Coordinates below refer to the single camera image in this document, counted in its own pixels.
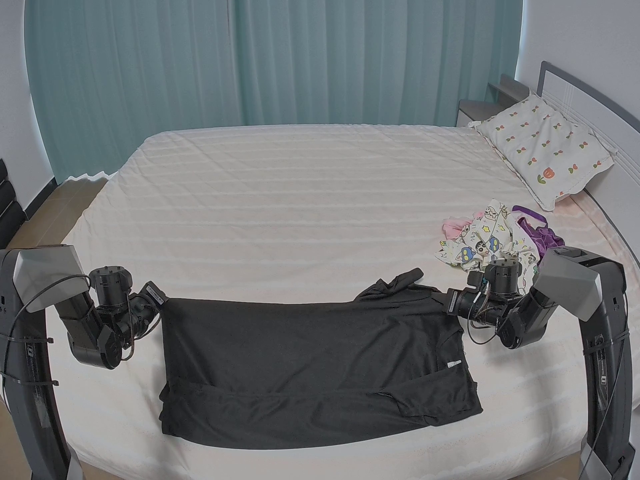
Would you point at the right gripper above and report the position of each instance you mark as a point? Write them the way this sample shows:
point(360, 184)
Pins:
point(475, 308)

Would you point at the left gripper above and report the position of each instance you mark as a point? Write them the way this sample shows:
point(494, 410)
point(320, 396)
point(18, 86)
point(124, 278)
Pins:
point(142, 313)

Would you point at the black T-shirt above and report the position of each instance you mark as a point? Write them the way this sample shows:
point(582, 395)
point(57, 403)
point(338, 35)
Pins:
point(300, 368)

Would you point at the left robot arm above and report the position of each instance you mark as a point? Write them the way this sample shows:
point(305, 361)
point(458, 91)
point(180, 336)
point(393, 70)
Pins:
point(80, 328)

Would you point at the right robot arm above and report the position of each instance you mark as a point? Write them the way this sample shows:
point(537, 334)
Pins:
point(570, 283)

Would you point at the bed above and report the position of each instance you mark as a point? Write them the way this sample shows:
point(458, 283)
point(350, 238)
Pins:
point(300, 193)

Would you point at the white printed garment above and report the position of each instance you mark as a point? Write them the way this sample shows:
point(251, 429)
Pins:
point(480, 248)

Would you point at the pink garment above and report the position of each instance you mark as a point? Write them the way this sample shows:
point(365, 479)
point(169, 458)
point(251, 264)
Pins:
point(452, 228)

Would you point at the purple garment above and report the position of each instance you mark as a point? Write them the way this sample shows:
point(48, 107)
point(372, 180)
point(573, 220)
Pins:
point(550, 240)

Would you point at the black chest of drawers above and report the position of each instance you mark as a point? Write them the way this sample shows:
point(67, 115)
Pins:
point(7, 208)

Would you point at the white printed pillow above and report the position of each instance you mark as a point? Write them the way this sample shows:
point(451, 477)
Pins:
point(545, 143)

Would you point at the grey white bedside table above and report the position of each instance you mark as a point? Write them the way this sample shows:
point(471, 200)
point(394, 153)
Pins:
point(472, 113)

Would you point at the blue-green curtain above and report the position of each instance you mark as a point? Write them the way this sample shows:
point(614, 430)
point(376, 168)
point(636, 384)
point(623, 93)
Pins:
point(150, 68)

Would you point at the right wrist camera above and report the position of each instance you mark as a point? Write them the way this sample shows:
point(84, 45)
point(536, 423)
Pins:
point(476, 280)

